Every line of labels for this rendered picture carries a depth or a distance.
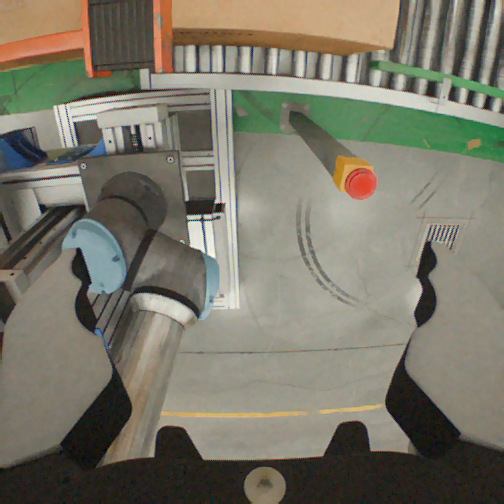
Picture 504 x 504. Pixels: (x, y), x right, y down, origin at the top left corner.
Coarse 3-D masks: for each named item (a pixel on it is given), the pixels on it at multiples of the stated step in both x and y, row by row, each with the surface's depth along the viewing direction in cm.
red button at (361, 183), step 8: (360, 168) 60; (352, 176) 60; (360, 176) 60; (368, 176) 60; (352, 184) 61; (360, 184) 60; (368, 184) 60; (376, 184) 61; (352, 192) 61; (360, 192) 61; (368, 192) 61
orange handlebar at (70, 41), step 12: (48, 36) 25; (60, 36) 25; (72, 36) 26; (0, 48) 25; (12, 48) 25; (24, 48) 26; (36, 48) 26; (48, 48) 26; (60, 48) 26; (72, 48) 26; (0, 60) 26; (12, 60) 26
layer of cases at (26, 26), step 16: (0, 0) 70; (16, 0) 71; (32, 0) 72; (48, 0) 73; (64, 0) 74; (80, 0) 75; (0, 16) 73; (16, 16) 74; (32, 16) 75; (48, 16) 76; (64, 16) 77; (80, 16) 78; (0, 32) 76; (16, 32) 77; (32, 32) 78; (48, 32) 79; (16, 64) 102
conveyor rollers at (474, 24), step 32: (416, 0) 76; (480, 0) 73; (448, 32) 81; (192, 64) 88; (224, 64) 90; (320, 64) 90; (352, 64) 88; (448, 64) 86; (480, 64) 87; (480, 96) 91
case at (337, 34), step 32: (192, 0) 49; (224, 0) 49; (256, 0) 49; (288, 0) 49; (320, 0) 49; (352, 0) 48; (384, 0) 48; (192, 32) 57; (224, 32) 57; (256, 32) 55; (288, 32) 52; (320, 32) 52; (352, 32) 52; (384, 32) 52
